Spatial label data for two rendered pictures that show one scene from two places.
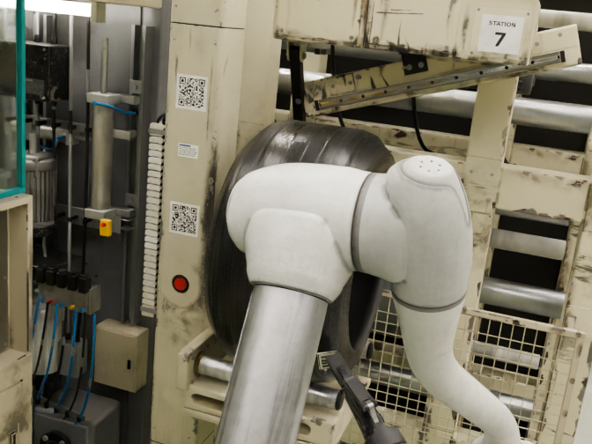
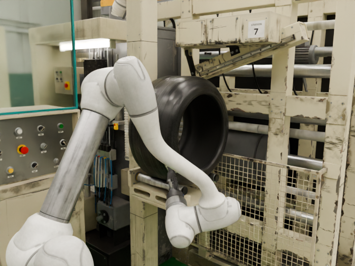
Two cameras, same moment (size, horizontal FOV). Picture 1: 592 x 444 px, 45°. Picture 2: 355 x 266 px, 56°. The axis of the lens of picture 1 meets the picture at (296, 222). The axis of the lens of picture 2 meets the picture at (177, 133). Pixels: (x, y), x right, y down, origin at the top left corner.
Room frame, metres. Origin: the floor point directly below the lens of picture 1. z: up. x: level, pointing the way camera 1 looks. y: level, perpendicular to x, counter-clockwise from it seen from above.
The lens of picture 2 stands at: (-0.08, -0.73, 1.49)
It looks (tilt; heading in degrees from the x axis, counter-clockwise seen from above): 10 degrees down; 23
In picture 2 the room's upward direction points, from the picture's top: straight up
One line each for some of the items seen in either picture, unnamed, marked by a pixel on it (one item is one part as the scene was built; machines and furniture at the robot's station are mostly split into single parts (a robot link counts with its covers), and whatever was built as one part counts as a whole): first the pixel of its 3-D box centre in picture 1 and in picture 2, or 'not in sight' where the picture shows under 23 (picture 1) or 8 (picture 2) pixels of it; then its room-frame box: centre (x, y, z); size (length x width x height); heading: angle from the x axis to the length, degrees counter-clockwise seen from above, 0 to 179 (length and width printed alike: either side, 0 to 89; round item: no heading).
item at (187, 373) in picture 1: (220, 339); (155, 171); (1.65, 0.16, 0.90); 0.40 x 0.03 x 0.10; 162
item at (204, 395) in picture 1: (262, 406); (159, 194); (1.46, 0.03, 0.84); 0.36 x 0.09 x 0.06; 72
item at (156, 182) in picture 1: (159, 221); (129, 121); (1.65, 0.33, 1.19); 0.05 x 0.04 x 0.48; 162
